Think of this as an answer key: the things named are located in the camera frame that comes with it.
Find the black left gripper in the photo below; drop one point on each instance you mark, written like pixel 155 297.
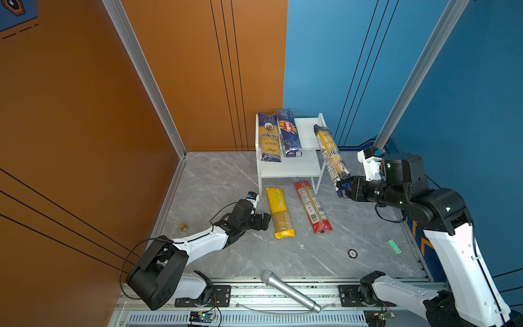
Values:
pixel 259 225

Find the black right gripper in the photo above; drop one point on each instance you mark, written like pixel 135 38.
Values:
pixel 356 192

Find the blue yellow portrait spaghetti pack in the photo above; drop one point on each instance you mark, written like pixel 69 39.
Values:
pixel 336 166

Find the blue yellow pasta bag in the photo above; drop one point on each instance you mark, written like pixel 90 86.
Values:
pixel 269 142

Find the dark blue Barilla spaghetti pack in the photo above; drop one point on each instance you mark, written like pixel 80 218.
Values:
pixel 291 144

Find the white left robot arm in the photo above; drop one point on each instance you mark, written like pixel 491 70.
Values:
pixel 160 272

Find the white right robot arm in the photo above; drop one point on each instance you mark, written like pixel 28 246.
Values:
pixel 399 181

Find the red spaghetti pack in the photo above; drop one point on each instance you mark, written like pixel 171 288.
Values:
pixel 313 208

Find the white metal shelf rack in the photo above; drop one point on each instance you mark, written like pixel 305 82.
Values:
pixel 306 166

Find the silver microphone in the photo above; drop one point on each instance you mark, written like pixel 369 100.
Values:
pixel 271 280

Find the green toy brick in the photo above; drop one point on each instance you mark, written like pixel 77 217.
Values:
pixel 394 247

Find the green circuit board left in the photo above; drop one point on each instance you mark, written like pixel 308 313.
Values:
pixel 202 318

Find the circuit board right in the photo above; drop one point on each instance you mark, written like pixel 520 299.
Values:
pixel 378 319

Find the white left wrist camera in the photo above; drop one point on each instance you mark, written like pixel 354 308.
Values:
pixel 253 198

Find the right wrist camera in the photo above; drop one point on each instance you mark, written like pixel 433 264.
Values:
pixel 371 159

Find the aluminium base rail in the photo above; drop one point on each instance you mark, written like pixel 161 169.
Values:
pixel 253 303

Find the aluminium corner post left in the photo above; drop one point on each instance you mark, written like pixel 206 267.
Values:
pixel 128 37

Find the aluminium corner post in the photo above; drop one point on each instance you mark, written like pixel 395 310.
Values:
pixel 128 37
pixel 441 32

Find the aluminium corner post right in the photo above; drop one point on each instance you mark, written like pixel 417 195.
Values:
pixel 441 32

